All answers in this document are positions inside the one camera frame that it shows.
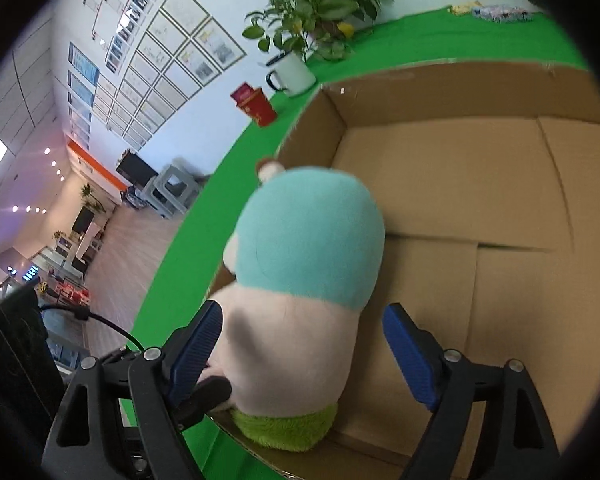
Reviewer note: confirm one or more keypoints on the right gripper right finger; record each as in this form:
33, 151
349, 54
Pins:
516, 440

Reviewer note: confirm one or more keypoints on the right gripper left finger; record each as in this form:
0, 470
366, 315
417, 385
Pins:
124, 416

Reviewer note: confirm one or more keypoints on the pink pig plush toy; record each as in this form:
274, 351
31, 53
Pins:
304, 257

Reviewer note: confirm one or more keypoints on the green table cloth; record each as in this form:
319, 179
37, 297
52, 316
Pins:
488, 177

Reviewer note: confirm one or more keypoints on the grey plastic stool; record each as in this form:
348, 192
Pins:
171, 191

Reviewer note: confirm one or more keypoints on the black monitor on floor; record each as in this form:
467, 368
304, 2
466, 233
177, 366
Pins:
134, 169

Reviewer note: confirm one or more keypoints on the large shallow cardboard tray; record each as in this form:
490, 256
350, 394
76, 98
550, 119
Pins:
412, 291

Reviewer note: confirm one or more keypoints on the red paper cup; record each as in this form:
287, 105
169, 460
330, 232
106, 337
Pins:
254, 103

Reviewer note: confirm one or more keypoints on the white enamel mug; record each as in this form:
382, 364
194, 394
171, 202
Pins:
287, 73

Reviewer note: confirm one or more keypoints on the patterned packet on table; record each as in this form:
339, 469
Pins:
501, 14

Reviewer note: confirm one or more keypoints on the yellow packet on table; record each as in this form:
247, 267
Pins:
464, 8

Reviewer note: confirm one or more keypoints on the left potted green plant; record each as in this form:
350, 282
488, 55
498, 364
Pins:
321, 28

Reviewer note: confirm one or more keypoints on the staff photo row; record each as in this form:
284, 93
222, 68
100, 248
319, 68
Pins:
133, 16

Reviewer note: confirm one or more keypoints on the framed certificates on wall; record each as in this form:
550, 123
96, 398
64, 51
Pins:
179, 52

